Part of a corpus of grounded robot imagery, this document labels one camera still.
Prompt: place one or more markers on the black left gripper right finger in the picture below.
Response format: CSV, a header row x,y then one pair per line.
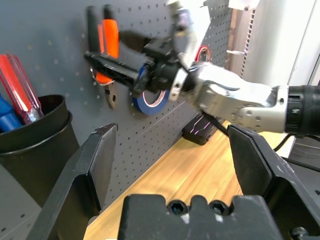
x,y
275,180

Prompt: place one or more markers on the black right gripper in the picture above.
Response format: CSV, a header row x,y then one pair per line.
x,y
160,72

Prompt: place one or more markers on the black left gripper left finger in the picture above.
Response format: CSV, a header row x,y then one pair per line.
x,y
82,175

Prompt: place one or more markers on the orange black pliers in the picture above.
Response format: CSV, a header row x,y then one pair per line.
x,y
110,37

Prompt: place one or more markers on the grey metal pegboard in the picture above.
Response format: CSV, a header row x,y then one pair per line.
x,y
62,50

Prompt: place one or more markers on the black plastic cup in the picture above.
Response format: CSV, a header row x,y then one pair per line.
x,y
37,155

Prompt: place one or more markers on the blue tape roll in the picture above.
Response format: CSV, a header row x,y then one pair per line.
x,y
147,108

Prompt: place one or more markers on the red tape roll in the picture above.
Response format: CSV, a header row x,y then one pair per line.
x,y
203,47

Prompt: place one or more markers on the black tool case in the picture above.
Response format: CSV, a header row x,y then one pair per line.
x,y
197,132

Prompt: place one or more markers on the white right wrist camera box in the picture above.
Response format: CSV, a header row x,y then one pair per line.
x,y
190,32

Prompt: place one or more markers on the grey slotted upright post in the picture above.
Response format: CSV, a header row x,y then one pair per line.
x,y
250,37

